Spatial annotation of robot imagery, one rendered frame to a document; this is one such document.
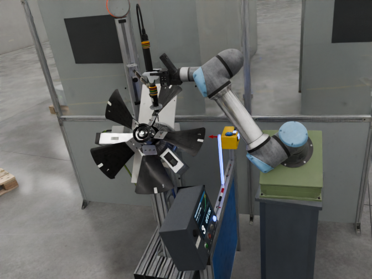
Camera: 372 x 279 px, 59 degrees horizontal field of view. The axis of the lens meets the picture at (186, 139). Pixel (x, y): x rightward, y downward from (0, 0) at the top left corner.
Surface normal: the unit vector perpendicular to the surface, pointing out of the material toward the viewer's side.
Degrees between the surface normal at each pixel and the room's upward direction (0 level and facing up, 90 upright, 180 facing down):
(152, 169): 51
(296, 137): 40
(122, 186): 90
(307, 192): 90
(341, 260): 0
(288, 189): 90
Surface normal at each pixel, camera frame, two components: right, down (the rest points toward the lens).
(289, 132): -0.16, -0.39
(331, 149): -0.26, 0.46
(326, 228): -0.11, -0.89
